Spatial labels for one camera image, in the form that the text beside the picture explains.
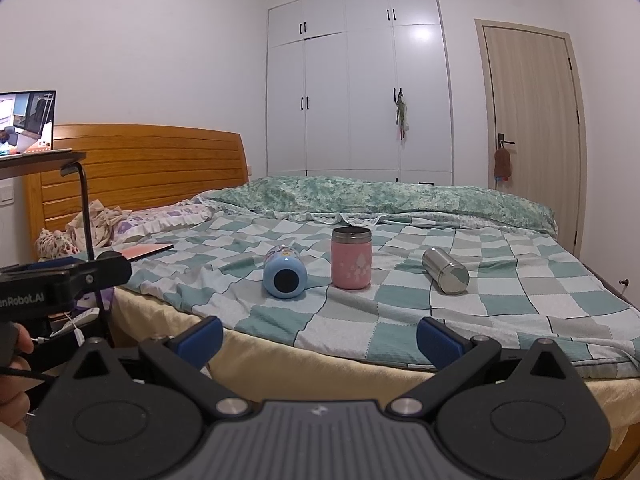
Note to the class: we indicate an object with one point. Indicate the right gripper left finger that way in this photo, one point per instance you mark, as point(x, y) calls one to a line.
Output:
point(176, 363)

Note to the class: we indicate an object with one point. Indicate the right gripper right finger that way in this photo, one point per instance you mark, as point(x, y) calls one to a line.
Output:
point(461, 364)

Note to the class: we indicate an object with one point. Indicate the blue cartoon cup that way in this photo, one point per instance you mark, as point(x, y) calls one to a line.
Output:
point(284, 275)

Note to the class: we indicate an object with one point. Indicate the stainless steel cup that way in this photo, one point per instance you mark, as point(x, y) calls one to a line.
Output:
point(450, 276)

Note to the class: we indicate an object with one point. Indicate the person's left hand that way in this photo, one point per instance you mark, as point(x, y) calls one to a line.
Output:
point(14, 401)

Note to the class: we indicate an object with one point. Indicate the checkered green blanket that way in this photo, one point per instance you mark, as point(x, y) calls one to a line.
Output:
point(523, 286)

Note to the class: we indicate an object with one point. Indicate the purple floral pillow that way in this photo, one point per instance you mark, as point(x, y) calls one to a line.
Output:
point(136, 224)

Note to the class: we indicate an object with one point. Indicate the black stand table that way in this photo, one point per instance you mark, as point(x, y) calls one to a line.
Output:
point(55, 188)

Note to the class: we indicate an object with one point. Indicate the green floral duvet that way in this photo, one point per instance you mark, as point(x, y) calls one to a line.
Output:
point(334, 200)

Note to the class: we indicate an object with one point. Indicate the wooden headboard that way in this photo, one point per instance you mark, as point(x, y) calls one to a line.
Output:
point(135, 167)

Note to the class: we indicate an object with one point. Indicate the laptop computer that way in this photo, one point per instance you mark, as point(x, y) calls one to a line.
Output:
point(26, 123)

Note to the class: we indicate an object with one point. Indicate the hanging green ornament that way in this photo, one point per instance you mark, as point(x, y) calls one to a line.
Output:
point(401, 116)

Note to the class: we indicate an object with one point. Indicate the beige wooden door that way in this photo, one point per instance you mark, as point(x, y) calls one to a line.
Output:
point(535, 109)

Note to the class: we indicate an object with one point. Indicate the white wardrobe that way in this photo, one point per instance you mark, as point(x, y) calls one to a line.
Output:
point(333, 71)

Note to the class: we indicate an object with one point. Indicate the white wall switch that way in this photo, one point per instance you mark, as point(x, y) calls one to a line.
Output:
point(6, 193)

